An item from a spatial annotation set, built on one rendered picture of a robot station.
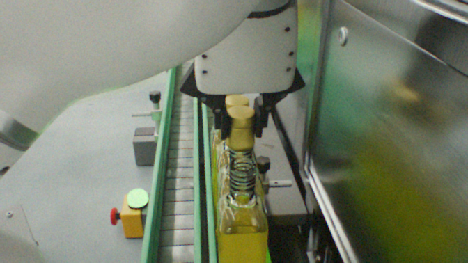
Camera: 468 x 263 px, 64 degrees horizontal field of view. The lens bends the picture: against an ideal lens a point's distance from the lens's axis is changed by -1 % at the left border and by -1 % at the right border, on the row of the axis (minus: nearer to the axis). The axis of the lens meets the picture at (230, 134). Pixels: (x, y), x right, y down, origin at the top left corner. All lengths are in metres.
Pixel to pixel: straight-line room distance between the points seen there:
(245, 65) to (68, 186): 0.79
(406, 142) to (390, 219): 0.08
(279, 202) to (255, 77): 0.42
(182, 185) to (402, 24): 0.58
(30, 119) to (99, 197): 0.83
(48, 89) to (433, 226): 0.28
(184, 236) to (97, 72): 0.53
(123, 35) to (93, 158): 1.01
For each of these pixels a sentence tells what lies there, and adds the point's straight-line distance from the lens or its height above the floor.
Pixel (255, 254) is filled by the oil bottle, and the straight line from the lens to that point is 0.46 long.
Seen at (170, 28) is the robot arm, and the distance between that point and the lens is 0.17.
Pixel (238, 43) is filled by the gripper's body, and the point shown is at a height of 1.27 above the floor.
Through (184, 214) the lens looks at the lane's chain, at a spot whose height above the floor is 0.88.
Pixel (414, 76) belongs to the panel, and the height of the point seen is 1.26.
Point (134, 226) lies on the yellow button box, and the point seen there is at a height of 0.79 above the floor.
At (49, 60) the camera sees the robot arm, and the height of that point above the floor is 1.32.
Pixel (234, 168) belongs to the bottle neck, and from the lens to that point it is 0.40.
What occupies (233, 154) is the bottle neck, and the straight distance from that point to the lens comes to 0.45.
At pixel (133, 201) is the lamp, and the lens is 0.83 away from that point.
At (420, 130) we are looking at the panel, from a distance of 0.33.
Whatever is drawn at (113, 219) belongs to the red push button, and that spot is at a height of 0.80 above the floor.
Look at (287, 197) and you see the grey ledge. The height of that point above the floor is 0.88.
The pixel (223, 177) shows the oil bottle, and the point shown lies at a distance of 0.48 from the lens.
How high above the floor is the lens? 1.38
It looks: 31 degrees down
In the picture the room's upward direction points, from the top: straight up
